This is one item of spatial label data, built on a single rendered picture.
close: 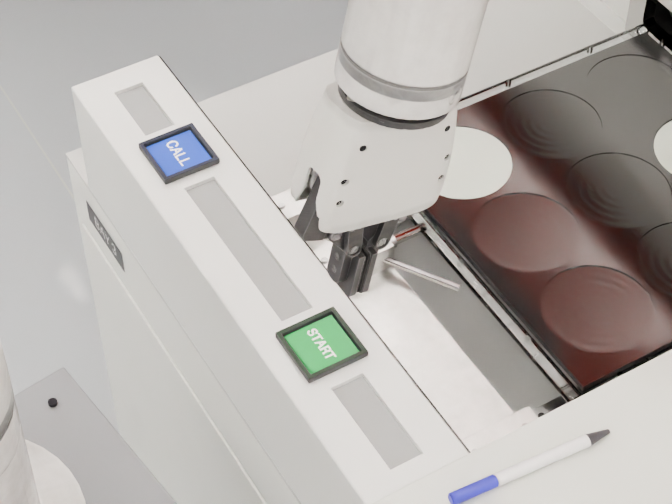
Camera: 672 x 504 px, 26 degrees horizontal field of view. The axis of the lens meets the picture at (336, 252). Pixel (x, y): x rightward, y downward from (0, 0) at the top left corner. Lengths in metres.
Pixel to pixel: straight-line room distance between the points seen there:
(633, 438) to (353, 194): 0.33
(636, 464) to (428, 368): 0.23
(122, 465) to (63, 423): 0.07
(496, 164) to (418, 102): 0.53
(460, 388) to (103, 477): 0.31
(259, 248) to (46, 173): 1.50
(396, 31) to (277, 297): 0.41
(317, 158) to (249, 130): 0.62
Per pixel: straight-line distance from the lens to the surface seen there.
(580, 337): 1.30
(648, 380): 1.19
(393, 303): 1.33
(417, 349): 1.30
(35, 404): 1.30
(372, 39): 0.89
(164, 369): 1.53
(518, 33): 1.71
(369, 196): 0.97
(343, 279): 1.04
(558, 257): 1.35
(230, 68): 2.91
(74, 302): 2.52
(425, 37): 0.88
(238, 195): 1.31
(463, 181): 1.41
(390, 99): 0.91
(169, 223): 1.29
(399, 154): 0.95
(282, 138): 1.56
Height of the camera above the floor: 1.90
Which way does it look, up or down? 48 degrees down
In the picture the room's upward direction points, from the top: straight up
